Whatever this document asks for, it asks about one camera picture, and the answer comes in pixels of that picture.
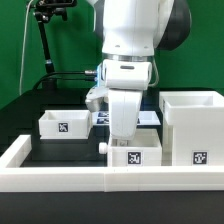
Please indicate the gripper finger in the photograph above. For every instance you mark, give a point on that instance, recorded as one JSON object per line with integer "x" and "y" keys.
{"x": 122, "y": 143}

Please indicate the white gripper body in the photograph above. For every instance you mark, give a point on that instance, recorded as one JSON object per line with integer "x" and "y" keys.
{"x": 124, "y": 107}

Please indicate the white front drawer box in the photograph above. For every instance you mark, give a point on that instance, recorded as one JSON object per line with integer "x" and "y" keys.
{"x": 144, "y": 150}

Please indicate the white drawer box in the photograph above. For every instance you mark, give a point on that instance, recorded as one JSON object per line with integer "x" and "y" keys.
{"x": 144, "y": 150}
{"x": 65, "y": 124}

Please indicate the white drawer cabinet frame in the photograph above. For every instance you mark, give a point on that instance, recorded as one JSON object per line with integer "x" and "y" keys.
{"x": 193, "y": 127}

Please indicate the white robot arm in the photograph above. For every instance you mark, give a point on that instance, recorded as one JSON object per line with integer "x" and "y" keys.
{"x": 132, "y": 31}

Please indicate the white rear drawer box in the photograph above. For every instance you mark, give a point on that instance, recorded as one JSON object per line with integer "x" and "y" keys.
{"x": 65, "y": 124}

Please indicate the white marker tag sheet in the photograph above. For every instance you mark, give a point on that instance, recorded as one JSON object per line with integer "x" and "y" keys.
{"x": 146, "y": 118}

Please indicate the white workspace border frame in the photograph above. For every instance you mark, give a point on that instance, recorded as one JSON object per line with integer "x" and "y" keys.
{"x": 15, "y": 178}

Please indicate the black camera stand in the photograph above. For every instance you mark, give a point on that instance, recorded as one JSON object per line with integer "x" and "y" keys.
{"x": 44, "y": 10}

